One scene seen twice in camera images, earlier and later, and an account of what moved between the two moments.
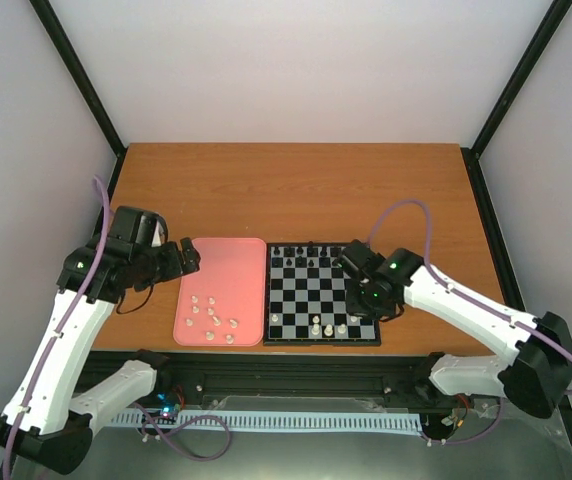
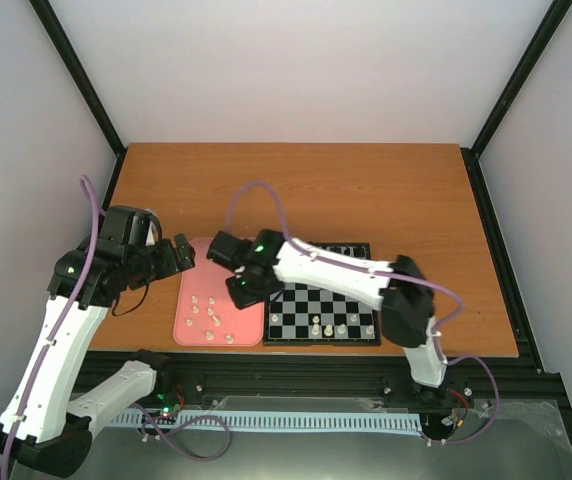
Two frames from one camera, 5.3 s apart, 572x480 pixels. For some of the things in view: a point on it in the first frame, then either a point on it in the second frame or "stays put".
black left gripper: x=177 y=267 stays put
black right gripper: x=353 y=306 → x=242 y=299
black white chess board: x=306 y=298 stays put
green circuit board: x=168 y=411 stays put
